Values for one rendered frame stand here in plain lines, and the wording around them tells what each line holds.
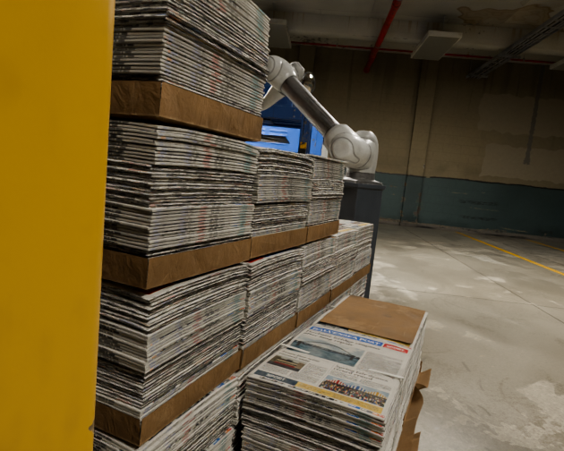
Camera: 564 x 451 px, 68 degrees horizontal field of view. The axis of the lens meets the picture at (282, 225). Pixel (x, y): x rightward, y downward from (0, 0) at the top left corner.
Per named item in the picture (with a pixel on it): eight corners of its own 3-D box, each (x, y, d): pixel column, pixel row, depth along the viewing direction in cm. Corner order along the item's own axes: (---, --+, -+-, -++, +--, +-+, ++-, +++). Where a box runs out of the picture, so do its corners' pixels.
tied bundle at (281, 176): (307, 246, 109) (317, 156, 106) (250, 262, 83) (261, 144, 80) (189, 225, 125) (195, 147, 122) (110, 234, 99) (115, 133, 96)
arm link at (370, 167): (379, 174, 231) (384, 133, 229) (369, 173, 215) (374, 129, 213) (351, 172, 239) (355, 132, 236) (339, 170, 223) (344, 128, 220)
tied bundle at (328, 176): (338, 235, 136) (347, 164, 134) (306, 245, 110) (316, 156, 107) (237, 219, 151) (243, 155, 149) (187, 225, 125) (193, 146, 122)
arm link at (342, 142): (378, 152, 212) (364, 148, 193) (354, 174, 219) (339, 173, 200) (286, 55, 234) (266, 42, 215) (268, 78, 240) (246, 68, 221)
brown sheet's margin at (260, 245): (306, 243, 109) (308, 226, 108) (250, 259, 83) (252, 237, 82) (188, 223, 125) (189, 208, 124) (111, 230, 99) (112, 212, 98)
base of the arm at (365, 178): (354, 182, 245) (356, 173, 244) (383, 185, 226) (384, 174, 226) (330, 180, 234) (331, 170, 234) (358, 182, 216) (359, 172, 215)
